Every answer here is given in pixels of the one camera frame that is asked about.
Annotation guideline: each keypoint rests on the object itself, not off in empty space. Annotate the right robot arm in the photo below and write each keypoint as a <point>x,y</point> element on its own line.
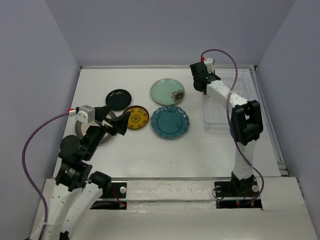
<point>245,122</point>

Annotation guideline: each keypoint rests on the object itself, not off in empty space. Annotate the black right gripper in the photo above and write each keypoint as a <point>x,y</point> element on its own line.
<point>214,73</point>

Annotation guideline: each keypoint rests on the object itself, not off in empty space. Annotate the grey brown rimmed plate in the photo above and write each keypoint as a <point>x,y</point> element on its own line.
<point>81,128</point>

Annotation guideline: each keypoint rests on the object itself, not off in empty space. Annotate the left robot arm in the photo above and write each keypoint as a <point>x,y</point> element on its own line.
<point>76,189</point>

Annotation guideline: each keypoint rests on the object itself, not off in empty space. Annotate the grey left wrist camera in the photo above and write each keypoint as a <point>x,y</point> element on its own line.
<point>85,114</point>

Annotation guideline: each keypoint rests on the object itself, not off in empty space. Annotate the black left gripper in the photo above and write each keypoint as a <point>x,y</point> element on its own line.
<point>120,123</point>

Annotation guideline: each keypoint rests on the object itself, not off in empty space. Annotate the light green flower plate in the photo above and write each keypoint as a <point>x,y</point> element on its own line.
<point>167,91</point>

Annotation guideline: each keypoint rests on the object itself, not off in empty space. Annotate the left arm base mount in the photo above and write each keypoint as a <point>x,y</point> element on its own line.
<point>115,199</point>

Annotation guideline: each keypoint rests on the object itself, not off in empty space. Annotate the black round plate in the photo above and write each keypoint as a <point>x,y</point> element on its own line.
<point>118,99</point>

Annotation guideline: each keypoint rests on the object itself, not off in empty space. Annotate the amber patterned plate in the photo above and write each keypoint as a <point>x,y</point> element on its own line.
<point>139,117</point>

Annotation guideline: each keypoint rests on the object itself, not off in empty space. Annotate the teal scalloped plate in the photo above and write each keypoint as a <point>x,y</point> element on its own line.
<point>170,122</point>

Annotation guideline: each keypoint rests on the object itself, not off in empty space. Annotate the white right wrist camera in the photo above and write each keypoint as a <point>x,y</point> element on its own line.
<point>209,64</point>

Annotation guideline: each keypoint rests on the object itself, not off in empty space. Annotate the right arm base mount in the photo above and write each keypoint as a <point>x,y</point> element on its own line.
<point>229,197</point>

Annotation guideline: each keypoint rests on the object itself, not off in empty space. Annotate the clear wire dish rack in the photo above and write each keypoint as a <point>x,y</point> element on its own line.
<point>213,113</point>

